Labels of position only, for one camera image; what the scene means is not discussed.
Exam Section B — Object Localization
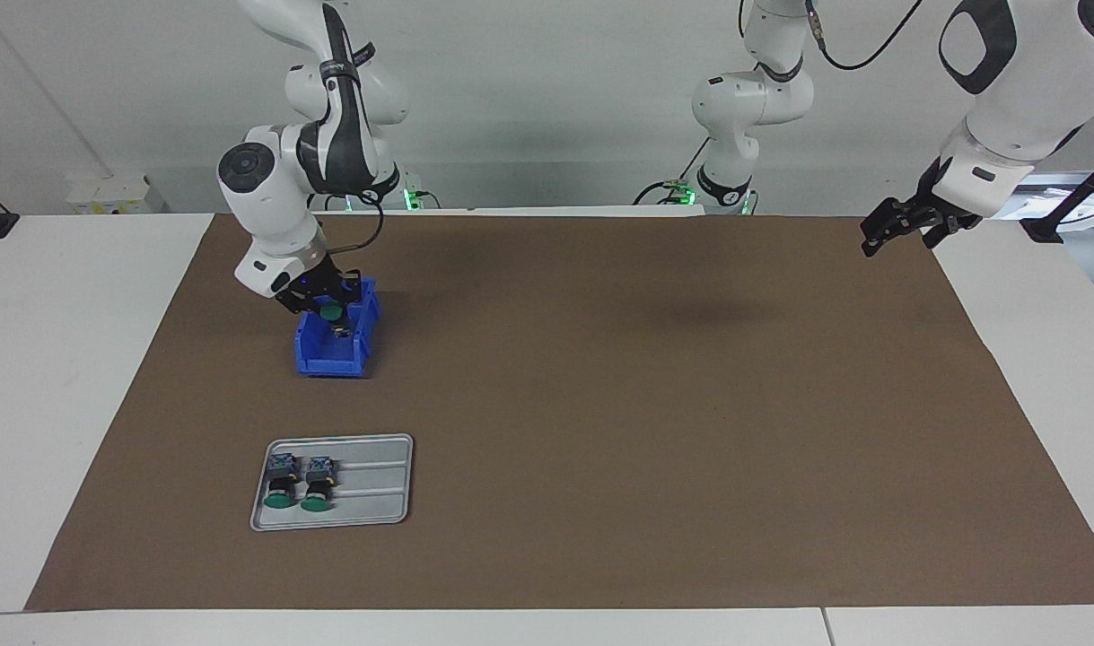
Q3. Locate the blue plastic bin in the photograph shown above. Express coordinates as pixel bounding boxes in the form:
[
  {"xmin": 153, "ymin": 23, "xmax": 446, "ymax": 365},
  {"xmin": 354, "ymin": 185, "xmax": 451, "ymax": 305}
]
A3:
[{"xmin": 294, "ymin": 277, "xmax": 381, "ymax": 378}]

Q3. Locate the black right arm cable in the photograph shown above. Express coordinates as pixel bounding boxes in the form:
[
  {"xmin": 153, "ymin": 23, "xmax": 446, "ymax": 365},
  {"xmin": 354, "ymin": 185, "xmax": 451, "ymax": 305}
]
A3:
[{"xmin": 327, "ymin": 199, "xmax": 386, "ymax": 263}]

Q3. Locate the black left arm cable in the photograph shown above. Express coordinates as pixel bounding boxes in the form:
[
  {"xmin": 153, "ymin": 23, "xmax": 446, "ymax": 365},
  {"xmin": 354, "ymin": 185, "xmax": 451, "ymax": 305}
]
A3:
[{"xmin": 805, "ymin": 0, "xmax": 926, "ymax": 72}]

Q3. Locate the white cardboard box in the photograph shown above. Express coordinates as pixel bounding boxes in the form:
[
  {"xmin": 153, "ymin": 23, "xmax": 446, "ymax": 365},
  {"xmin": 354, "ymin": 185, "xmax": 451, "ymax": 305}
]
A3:
[{"xmin": 66, "ymin": 173, "xmax": 167, "ymax": 214}]

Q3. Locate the brown table mat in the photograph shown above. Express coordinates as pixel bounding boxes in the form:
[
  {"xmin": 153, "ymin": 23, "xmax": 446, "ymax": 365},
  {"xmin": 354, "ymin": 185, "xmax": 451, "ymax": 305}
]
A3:
[{"xmin": 24, "ymin": 213, "xmax": 1094, "ymax": 611}]

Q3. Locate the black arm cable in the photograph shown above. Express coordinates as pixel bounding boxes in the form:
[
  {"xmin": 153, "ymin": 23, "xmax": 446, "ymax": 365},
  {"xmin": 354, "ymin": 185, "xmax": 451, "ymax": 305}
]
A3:
[
  {"xmin": 805, "ymin": 0, "xmax": 926, "ymax": 72},
  {"xmin": 327, "ymin": 199, "xmax": 386, "ymax": 263}
]

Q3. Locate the black stand with rod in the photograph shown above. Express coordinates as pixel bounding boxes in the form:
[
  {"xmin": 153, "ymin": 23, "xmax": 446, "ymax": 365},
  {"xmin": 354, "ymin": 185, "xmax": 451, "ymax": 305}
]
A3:
[{"xmin": 1020, "ymin": 148, "xmax": 1094, "ymax": 244}]

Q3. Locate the grey metal tray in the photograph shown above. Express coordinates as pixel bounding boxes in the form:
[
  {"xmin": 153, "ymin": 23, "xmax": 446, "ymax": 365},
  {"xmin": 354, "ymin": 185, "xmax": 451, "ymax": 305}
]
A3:
[{"xmin": 249, "ymin": 434, "xmax": 415, "ymax": 532}]

